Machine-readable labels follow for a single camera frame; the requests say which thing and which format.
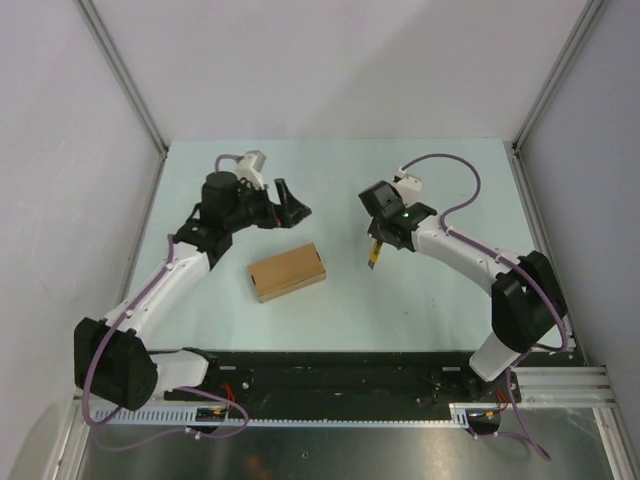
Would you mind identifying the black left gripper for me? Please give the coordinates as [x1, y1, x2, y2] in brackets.
[226, 179, 311, 233]

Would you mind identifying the yellow utility knife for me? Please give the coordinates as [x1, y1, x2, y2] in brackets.
[367, 240, 384, 270]

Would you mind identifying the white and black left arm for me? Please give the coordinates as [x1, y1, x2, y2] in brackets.
[74, 171, 312, 411]

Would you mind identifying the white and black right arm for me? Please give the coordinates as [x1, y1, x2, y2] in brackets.
[359, 181, 568, 401]

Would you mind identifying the brown cardboard express box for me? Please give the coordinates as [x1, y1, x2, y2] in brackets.
[248, 243, 326, 303]

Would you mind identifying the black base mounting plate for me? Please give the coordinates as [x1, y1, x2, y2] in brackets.
[149, 349, 586, 407]

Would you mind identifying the shiny metal front plate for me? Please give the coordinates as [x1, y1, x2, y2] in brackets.
[78, 409, 615, 479]

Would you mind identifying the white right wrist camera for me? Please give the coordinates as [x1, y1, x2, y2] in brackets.
[392, 168, 423, 206]

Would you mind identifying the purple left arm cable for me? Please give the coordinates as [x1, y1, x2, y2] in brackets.
[82, 152, 251, 450]

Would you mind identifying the aluminium frame post right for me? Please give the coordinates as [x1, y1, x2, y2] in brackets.
[510, 0, 606, 156]

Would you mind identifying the aluminium frame post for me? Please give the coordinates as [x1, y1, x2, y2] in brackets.
[510, 0, 606, 156]
[73, 0, 169, 159]

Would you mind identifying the white slotted cable duct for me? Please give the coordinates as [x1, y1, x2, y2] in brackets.
[90, 402, 469, 429]

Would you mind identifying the aluminium frame post left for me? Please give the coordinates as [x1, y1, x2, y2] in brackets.
[73, 0, 169, 159]

